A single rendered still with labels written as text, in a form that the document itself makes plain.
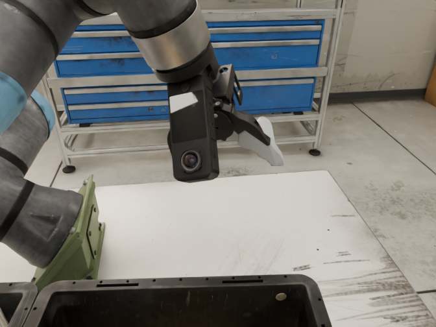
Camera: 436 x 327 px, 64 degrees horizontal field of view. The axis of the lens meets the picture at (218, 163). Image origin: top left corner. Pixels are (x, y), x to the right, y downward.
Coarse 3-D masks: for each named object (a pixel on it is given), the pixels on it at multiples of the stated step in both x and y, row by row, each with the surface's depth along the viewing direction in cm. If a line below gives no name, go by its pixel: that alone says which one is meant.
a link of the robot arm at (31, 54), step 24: (0, 0) 28; (0, 24) 27; (24, 24) 28; (0, 48) 27; (24, 48) 28; (48, 48) 31; (0, 72) 26; (24, 72) 28; (0, 96) 27; (24, 96) 29; (0, 120) 27
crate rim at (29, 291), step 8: (0, 288) 37; (8, 288) 37; (16, 288) 37; (24, 288) 37; (32, 288) 37; (0, 296) 37; (8, 296) 37; (16, 296) 37; (24, 296) 37; (32, 296) 37; (24, 304) 36; (32, 304) 36; (16, 312) 35; (24, 312) 35; (16, 320) 34; (24, 320) 34
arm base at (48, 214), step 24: (24, 192) 60; (48, 192) 63; (72, 192) 66; (24, 216) 59; (48, 216) 60; (72, 216) 62; (0, 240) 60; (24, 240) 59; (48, 240) 59; (48, 264) 61
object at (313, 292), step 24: (48, 288) 37; (72, 288) 37; (96, 288) 37; (120, 288) 37; (144, 288) 37; (168, 288) 37; (192, 288) 38; (216, 288) 38; (240, 288) 38; (264, 288) 38; (312, 288) 37; (312, 312) 35
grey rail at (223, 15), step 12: (204, 12) 185; (216, 12) 186; (228, 12) 187; (240, 12) 188; (252, 12) 188; (264, 12) 189; (276, 12) 190; (288, 12) 191; (300, 12) 191; (312, 12) 192; (324, 12) 193; (336, 12) 194; (84, 24) 180; (96, 24) 181
